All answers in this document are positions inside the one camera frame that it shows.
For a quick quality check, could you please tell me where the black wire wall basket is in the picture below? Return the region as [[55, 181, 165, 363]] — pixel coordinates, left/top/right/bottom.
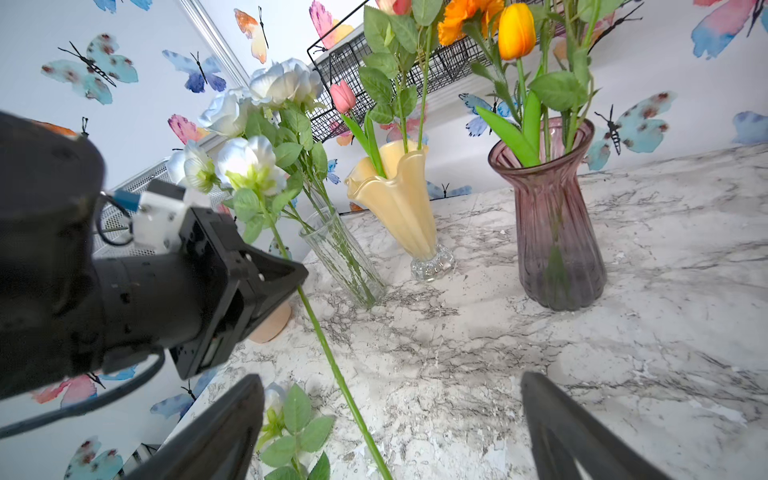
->
[[310, 1, 491, 149]]

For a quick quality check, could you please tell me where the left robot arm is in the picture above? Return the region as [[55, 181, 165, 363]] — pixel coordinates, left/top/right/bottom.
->
[[1, 114, 307, 398]]

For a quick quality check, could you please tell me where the small pink rosebud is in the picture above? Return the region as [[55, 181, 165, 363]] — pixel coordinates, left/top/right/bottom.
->
[[330, 81, 387, 178]]

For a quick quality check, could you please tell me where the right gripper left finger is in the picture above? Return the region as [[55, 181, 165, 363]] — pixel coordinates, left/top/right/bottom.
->
[[127, 374, 265, 479]]

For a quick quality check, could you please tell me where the orange marigold flower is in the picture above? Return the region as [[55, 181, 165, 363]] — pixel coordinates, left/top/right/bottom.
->
[[437, 0, 522, 124]]

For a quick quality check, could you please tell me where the purple ribbed glass vase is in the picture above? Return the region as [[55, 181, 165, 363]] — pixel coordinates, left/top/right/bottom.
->
[[488, 118, 607, 311]]

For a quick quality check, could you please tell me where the pink rose tall stem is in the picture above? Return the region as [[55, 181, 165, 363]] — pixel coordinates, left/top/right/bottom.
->
[[359, 1, 420, 142]]

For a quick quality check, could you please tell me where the clear glass vase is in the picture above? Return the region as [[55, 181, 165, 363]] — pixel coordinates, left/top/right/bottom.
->
[[300, 207, 386, 309]]

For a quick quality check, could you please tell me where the green succulent in pink pot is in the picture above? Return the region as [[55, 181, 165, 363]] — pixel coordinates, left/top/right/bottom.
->
[[248, 301, 292, 344]]

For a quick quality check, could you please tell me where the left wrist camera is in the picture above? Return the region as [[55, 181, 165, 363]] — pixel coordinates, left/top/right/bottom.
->
[[113, 179, 211, 254]]

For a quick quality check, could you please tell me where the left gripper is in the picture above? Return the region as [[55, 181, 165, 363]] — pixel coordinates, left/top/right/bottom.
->
[[89, 207, 308, 379]]

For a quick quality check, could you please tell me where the white mesh wall box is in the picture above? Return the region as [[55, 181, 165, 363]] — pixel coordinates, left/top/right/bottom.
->
[[93, 160, 185, 258]]

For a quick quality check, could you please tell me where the orange yellow tulip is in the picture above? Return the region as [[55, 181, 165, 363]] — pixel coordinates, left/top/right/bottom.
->
[[476, 1, 542, 168]]

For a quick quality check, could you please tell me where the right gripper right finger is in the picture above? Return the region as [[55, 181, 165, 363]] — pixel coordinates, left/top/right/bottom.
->
[[521, 371, 668, 479]]

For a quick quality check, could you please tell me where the yellow ruffled glass vase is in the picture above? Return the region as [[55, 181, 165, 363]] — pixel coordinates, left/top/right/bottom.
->
[[344, 140, 455, 282]]

